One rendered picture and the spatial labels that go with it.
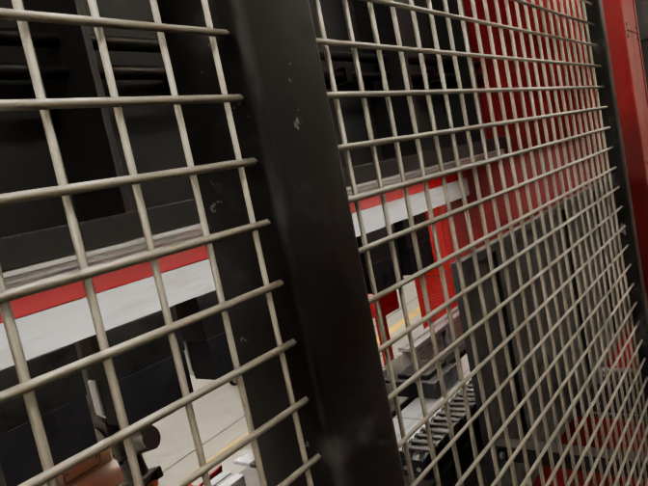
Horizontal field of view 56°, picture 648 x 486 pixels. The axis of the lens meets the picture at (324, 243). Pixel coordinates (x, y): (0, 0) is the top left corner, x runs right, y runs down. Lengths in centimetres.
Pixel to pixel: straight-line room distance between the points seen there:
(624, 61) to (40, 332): 171
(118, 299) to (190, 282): 16
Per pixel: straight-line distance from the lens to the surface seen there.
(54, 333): 101
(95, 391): 113
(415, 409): 136
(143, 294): 109
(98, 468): 202
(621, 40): 207
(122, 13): 111
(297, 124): 26
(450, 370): 145
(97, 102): 20
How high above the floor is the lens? 151
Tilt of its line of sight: 6 degrees down
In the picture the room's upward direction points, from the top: 12 degrees counter-clockwise
